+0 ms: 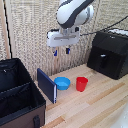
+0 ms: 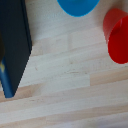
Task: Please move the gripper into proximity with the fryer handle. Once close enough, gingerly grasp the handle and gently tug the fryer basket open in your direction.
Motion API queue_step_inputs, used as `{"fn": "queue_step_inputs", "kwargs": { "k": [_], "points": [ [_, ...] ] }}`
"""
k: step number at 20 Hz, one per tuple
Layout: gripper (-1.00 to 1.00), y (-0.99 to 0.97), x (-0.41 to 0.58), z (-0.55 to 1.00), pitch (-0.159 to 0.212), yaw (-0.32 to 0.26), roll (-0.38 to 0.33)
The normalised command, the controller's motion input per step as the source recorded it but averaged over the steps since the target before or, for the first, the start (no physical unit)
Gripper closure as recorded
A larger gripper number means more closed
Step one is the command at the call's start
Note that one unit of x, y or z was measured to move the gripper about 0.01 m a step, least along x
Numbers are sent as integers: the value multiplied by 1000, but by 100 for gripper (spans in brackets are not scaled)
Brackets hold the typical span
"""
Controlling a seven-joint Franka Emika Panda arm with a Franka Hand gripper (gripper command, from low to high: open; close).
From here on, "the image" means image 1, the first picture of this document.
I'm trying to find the black open storage case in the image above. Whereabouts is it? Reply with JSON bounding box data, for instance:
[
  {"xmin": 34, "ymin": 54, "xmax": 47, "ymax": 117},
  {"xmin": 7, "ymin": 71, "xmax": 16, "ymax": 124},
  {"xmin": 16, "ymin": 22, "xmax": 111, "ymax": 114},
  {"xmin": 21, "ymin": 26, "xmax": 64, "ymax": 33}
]
[{"xmin": 0, "ymin": 57, "xmax": 47, "ymax": 128}]

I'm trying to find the white object on fryer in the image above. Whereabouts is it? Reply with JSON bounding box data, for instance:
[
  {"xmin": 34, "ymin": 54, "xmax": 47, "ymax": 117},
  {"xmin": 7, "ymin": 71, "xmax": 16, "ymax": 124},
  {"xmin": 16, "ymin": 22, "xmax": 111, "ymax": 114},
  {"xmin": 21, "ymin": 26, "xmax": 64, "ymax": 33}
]
[{"xmin": 108, "ymin": 28, "xmax": 128, "ymax": 37}]

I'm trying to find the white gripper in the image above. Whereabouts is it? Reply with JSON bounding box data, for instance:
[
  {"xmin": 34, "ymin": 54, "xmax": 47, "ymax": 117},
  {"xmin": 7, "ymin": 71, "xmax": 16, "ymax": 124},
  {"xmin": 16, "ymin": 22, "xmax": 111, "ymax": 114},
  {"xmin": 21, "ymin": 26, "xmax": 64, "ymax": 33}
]
[{"xmin": 46, "ymin": 27, "xmax": 81, "ymax": 57}]

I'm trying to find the black fryer handle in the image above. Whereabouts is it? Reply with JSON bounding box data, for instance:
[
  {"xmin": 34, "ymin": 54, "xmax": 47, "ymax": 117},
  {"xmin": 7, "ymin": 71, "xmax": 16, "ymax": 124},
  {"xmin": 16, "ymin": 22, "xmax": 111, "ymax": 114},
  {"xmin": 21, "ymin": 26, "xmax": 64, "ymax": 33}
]
[{"xmin": 99, "ymin": 54, "xmax": 108, "ymax": 70}]

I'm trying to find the red plastic cup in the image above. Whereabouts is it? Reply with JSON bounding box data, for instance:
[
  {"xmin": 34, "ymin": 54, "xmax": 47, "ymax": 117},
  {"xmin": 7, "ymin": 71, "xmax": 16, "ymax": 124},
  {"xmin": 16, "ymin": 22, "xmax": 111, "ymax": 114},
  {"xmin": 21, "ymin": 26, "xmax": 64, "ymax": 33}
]
[{"xmin": 75, "ymin": 76, "xmax": 89, "ymax": 93}]

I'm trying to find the dark blue upright panel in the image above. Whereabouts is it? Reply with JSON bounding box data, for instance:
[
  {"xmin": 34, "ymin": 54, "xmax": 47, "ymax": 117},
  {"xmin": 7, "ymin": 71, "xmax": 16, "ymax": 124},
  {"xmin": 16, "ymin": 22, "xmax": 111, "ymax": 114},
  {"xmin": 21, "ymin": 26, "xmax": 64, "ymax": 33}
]
[{"xmin": 36, "ymin": 68, "xmax": 58, "ymax": 105}]

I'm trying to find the black air fryer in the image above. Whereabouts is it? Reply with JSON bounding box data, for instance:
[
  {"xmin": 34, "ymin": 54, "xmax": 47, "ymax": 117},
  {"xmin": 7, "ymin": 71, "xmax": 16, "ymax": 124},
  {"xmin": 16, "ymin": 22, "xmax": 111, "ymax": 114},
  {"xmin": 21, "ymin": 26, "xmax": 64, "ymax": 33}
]
[{"xmin": 86, "ymin": 29, "xmax": 128, "ymax": 81}]

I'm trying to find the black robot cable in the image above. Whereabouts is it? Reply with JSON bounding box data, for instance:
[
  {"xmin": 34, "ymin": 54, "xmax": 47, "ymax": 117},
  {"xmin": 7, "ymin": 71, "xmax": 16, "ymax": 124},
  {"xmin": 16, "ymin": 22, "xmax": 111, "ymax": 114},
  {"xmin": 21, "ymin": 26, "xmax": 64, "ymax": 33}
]
[{"xmin": 79, "ymin": 14, "xmax": 128, "ymax": 37}]

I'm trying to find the blue plastic bowl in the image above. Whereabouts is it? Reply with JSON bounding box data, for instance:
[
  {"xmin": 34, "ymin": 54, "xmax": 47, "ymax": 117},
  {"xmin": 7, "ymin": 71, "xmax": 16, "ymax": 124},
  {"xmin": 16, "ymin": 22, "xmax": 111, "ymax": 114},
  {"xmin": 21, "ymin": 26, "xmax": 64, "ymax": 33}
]
[{"xmin": 53, "ymin": 76, "xmax": 72, "ymax": 91}]

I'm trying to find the beige woven folding screen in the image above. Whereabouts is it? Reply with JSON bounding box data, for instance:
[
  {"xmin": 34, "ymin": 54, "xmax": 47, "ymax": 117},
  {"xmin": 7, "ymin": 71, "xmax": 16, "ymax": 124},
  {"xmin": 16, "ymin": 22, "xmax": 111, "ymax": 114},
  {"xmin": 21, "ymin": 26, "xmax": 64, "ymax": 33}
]
[{"xmin": 0, "ymin": 0, "xmax": 128, "ymax": 82}]

